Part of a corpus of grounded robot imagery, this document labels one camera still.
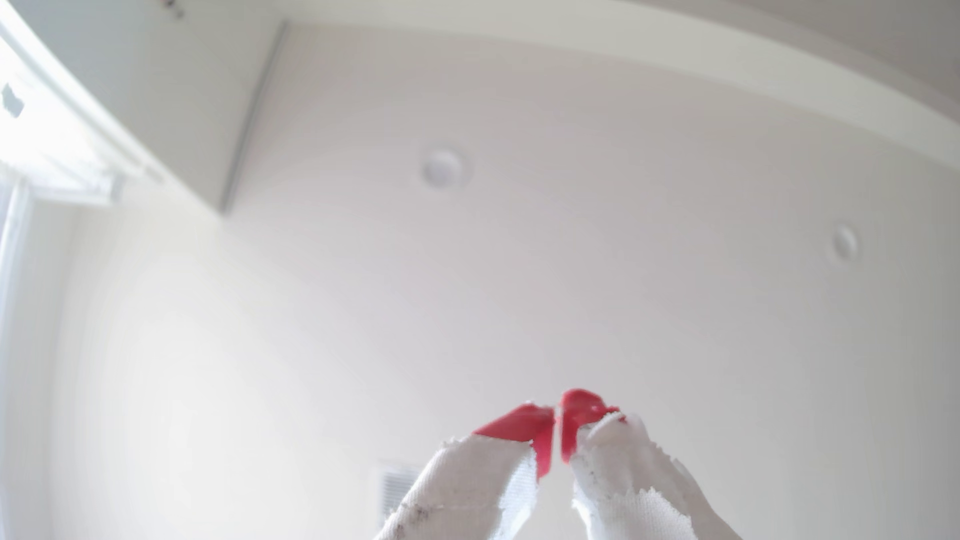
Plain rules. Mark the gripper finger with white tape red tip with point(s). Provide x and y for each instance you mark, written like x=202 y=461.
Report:
x=465 y=487
x=630 y=480

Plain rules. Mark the white air vent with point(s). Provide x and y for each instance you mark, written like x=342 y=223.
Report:
x=397 y=489

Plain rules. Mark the round ceiling light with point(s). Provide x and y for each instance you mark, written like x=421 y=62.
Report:
x=444 y=168
x=844 y=243

